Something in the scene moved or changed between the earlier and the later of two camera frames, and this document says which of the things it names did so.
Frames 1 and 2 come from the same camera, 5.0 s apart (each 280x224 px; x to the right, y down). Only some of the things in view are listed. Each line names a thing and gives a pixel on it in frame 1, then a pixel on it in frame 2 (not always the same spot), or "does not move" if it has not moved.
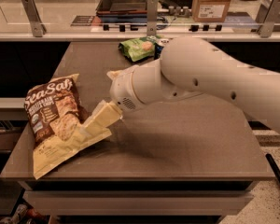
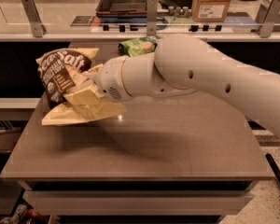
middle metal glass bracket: x=151 y=16 does not move
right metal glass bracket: x=270 y=8 does not move
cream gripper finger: x=112 y=74 to x=92 y=73
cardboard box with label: x=211 y=3 does not move
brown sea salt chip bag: x=55 y=114 to x=54 y=84
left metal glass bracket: x=29 y=3 does not move
